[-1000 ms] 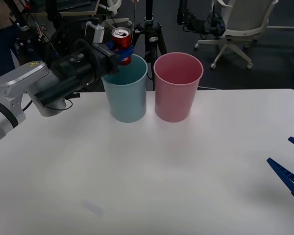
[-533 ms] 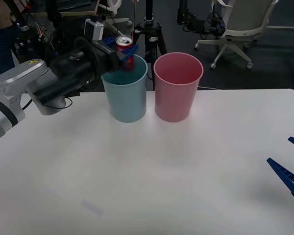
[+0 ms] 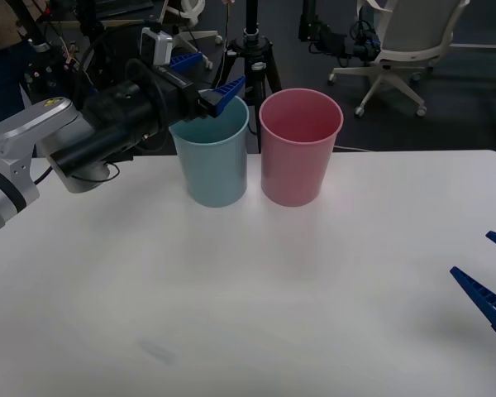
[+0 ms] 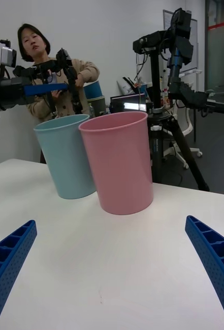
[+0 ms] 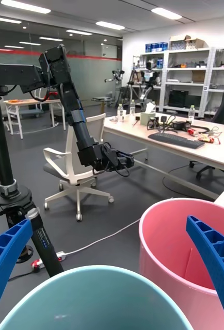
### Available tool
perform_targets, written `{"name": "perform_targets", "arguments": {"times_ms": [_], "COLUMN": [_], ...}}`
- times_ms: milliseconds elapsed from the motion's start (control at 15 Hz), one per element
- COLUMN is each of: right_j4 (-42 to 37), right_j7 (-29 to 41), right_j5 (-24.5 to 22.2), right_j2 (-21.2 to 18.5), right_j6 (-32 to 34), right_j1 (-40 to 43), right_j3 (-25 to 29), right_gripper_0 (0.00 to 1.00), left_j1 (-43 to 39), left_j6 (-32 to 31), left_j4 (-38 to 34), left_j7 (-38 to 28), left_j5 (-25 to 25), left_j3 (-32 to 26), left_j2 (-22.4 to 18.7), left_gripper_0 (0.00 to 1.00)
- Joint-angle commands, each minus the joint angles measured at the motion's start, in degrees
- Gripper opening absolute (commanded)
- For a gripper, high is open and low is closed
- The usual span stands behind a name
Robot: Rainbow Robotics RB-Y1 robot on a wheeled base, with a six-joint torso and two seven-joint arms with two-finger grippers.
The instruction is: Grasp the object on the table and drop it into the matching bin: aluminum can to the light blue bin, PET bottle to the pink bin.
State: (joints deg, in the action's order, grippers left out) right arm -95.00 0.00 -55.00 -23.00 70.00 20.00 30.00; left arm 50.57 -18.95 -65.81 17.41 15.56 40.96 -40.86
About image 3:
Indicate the pale blue plastic bin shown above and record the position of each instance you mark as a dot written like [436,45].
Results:
[215,169]

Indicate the wooden desk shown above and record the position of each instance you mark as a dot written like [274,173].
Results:
[124,20]

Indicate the large white office chair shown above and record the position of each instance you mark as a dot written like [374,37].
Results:
[409,37]

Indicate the black tripod with silver collar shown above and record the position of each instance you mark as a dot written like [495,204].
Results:
[41,45]

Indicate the small white office chair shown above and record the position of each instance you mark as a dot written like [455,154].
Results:
[194,37]

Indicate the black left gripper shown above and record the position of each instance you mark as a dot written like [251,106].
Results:
[177,101]

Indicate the pink plastic bin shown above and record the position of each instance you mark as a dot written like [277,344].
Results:
[293,169]

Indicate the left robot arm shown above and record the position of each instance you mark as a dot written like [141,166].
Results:
[87,128]

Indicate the black camera tripod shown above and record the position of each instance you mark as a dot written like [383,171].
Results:
[252,58]

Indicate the person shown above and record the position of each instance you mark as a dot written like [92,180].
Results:
[0,29]

